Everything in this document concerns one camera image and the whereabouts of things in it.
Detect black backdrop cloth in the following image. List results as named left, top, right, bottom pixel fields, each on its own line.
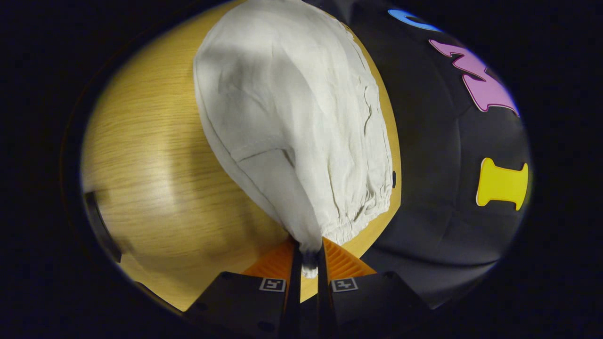
left=306, top=0, right=533, bottom=309

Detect white jeans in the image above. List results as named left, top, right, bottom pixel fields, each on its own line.
left=193, top=0, right=394, bottom=278

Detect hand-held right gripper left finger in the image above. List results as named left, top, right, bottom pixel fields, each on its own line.
left=184, top=237, right=302, bottom=339

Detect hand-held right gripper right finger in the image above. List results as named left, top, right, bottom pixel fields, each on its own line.
left=317, top=237, right=434, bottom=339

